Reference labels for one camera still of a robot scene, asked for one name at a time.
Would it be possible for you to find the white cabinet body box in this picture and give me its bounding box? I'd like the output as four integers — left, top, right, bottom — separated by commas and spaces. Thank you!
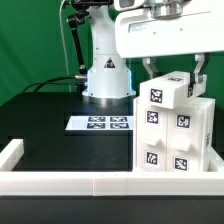
133, 97, 215, 172

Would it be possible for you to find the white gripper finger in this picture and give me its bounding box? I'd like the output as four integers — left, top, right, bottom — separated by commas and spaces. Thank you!
188, 53, 210, 97
142, 57, 162, 79

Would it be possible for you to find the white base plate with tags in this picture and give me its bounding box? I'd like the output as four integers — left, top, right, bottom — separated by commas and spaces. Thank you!
66, 115, 134, 131

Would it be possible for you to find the white U-shaped fence wall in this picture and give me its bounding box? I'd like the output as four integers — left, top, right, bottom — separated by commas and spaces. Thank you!
0, 139, 224, 196

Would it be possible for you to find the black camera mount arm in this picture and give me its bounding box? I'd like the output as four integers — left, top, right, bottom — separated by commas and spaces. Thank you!
66, 0, 114, 79

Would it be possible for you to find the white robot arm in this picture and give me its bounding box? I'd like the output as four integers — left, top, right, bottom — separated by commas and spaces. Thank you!
83, 0, 224, 100

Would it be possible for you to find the black cable bundle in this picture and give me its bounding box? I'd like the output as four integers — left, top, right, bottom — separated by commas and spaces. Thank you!
22, 75, 88, 94

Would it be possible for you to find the small white cabinet top block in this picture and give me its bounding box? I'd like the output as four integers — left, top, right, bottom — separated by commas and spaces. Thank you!
139, 70, 208, 110

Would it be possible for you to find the white cabinet door panel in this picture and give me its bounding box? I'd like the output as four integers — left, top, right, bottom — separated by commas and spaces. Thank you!
166, 108, 204, 172
134, 98, 167, 172

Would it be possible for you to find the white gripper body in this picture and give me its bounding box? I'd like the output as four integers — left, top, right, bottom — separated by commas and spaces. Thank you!
115, 1, 224, 58

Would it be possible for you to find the grey hanging cable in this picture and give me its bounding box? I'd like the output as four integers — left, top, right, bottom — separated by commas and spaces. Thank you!
58, 0, 73, 93

